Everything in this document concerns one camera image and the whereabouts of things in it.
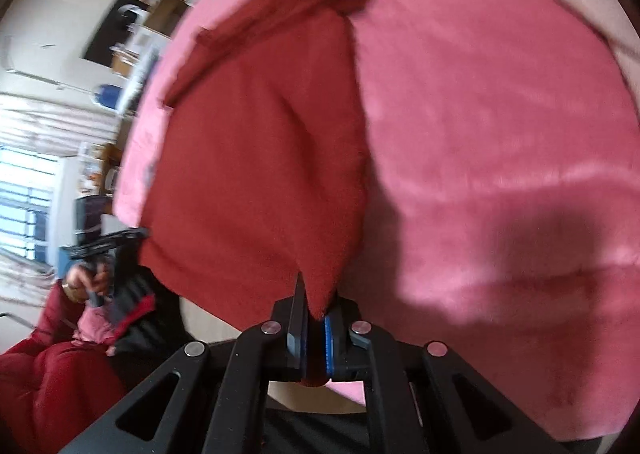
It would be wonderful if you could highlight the blue chair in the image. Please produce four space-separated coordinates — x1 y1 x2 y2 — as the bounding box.
91 84 122 110

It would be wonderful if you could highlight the gold bracelet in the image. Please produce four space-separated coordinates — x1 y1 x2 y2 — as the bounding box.
60 281 87 305

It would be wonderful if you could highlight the window with frames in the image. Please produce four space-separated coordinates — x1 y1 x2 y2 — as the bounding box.
0 145 58 263

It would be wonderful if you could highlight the pink bed blanket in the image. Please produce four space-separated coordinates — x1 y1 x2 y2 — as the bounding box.
114 0 639 441

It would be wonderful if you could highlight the person's left hand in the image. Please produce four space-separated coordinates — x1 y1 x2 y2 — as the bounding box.
62 263 110 303

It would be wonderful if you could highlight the black monitor screen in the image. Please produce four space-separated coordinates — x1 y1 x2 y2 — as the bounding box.
81 0 149 67

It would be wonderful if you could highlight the dark red sweater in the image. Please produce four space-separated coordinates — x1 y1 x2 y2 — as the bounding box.
140 0 370 329

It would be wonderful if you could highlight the left patterned curtain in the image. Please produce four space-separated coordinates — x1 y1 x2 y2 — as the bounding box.
1 93 120 157

